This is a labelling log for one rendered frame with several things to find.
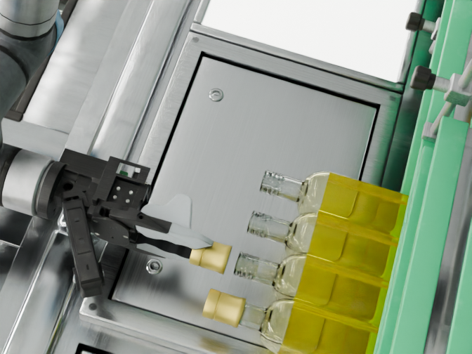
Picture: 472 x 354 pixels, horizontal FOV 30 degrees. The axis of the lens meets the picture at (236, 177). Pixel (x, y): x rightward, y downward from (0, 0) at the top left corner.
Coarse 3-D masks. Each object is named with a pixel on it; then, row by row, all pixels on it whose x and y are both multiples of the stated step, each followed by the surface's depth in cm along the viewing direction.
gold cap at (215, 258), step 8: (208, 248) 104; (216, 248) 104; (224, 248) 104; (192, 256) 104; (200, 256) 104; (208, 256) 104; (216, 256) 104; (224, 256) 104; (192, 264) 105; (200, 264) 105; (208, 264) 104; (216, 264) 104; (224, 264) 104; (224, 272) 106
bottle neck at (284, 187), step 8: (264, 176) 109; (272, 176) 109; (280, 176) 109; (288, 176) 110; (264, 184) 109; (272, 184) 109; (280, 184) 109; (288, 184) 109; (296, 184) 109; (264, 192) 110; (272, 192) 109; (280, 192) 109; (288, 192) 109; (296, 192) 109
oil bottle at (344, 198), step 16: (320, 176) 108; (336, 176) 108; (304, 192) 108; (320, 192) 107; (336, 192) 107; (352, 192) 107; (368, 192) 108; (384, 192) 108; (304, 208) 108; (320, 208) 106; (336, 208) 106; (352, 208) 107; (368, 208) 107; (384, 208) 107; (400, 208) 107; (368, 224) 106; (384, 224) 106; (400, 224) 106
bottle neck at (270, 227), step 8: (256, 216) 107; (264, 216) 107; (272, 216) 108; (256, 224) 106; (264, 224) 107; (272, 224) 107; (280, 224) 107; (288, 224) 107; (248, 232) 107; (256, 232) 107; (264, 232) 107; (272, 232) 107; (280, 232) 106; (272, 240) 108; (280, 240) 107
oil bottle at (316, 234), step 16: (304, 224) 106; (320, 224) 106; (336, 224) 106; (352, 224) 106; (288, 240) 106; (304, 240) 105; (320, 240) 105; (336, 240) 105; (352, 240) 105; (368, 240) 105; (384, 240) 105; (320, 256) 104; (336, 256) 104; (352, 256) 104; (368, 256) 104; (384, 256) 105; (368, 272) 104; (384, 272) 104
